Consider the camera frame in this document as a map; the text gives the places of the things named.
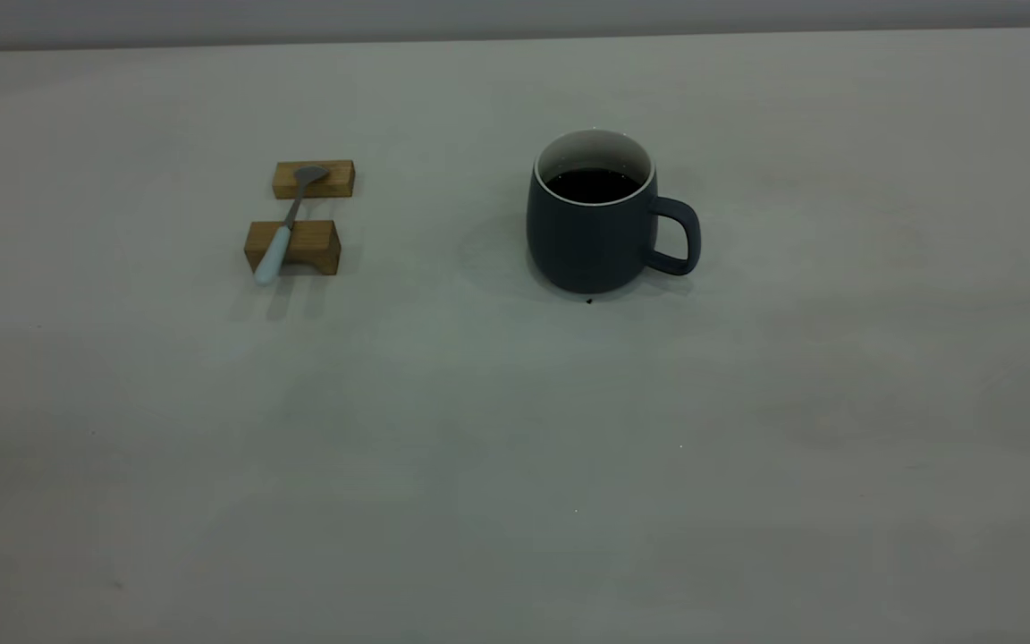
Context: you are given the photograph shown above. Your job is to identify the spoon with light blue handle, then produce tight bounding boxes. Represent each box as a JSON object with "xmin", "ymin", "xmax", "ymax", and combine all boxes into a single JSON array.
[{"xmin": 253, "ymin": 165, "xmax": 332, "ymax": 286}]

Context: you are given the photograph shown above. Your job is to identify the flat rectangular wooden block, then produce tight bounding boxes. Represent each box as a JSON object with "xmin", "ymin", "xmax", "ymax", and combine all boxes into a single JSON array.
[{"xmin": 272, "ymin": 159, "xmax": 356, "ymax": 199}]

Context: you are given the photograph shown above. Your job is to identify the arched wooden block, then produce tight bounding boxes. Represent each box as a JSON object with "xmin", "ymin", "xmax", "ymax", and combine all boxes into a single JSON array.
[{"xmin": 244, "ymin": 219, "xmax": 342, "ymax": 277}]

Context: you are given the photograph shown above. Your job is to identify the dark grey ceramic cup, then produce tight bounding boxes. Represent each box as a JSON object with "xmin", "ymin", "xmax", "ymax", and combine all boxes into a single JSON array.
[{"xmin": 526, "ymin": 129, "xmax": 702, "ymax": 295}]

